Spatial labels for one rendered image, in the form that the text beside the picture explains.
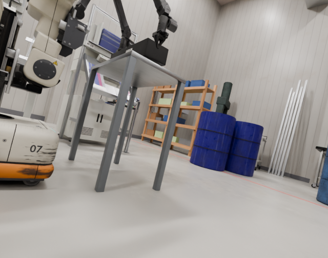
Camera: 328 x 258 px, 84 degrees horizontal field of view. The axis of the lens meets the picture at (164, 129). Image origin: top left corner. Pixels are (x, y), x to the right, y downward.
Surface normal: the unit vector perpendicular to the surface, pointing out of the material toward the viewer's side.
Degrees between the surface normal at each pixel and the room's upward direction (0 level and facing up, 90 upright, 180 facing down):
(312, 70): 90
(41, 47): 90
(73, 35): 90
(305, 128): 90
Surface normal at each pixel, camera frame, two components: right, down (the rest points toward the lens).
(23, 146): 0.62, 0.13
